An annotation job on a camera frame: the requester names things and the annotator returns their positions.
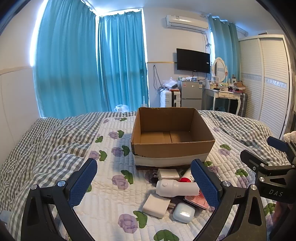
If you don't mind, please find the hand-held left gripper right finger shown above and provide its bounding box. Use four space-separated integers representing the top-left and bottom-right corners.
191 159 270 241

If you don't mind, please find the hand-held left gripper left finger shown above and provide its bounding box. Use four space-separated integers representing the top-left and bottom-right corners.
21 158 98 241

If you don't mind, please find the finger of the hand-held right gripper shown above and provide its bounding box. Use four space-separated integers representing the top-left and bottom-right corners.
240 149 270 173
267 136 296 164

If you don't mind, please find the pink backed smartphone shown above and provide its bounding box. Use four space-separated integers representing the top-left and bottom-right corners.
184 193 210 210

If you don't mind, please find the white tube with red cap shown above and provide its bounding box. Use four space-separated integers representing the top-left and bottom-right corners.
180 167 193 183

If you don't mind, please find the white handheld device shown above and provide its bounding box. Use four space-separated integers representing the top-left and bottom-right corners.
156 179 200 198

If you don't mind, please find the small white charger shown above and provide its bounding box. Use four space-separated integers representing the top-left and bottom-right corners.
153 169 183 182

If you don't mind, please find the pale blue earbuds case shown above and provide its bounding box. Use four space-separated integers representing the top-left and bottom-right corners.
173 202 195 223

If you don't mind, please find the large white charger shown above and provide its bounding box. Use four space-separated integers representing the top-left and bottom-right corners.
142 193 177 219

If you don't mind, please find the person's right hand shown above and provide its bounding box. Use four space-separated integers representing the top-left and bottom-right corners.
274 202 282 230

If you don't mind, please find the white floral quilt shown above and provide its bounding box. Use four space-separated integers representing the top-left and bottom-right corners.
69 111 285 241

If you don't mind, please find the grey suitcase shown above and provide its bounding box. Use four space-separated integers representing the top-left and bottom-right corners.
238 93 248 117

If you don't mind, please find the white louvred wardrobe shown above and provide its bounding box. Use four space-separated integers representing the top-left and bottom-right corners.
238 35 294 139

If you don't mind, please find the white dressing table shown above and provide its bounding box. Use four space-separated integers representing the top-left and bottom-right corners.
203 87 243 115

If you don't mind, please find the grey mini fridge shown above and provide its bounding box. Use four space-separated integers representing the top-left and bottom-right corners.
180 80 204 108

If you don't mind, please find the white suitcase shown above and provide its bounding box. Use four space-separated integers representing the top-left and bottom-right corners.
159 89 181 108

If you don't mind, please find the white oval mirror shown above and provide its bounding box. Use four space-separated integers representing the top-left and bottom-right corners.
212 57 226 82

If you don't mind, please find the turquoise curtain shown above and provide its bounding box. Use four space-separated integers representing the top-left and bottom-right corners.
97 10 149 113
208 16 241 81
32 0 100 118

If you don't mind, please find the clear bag of clutter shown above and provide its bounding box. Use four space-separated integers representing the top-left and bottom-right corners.
162 77 179 91

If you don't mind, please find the white air conditioner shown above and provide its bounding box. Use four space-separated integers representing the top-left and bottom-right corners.
165 14 210 33

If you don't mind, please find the black wall television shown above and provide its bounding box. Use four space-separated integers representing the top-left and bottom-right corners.
176 48 211 74

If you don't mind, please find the dark wall cable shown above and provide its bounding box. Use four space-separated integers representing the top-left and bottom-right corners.
153 65 163 92

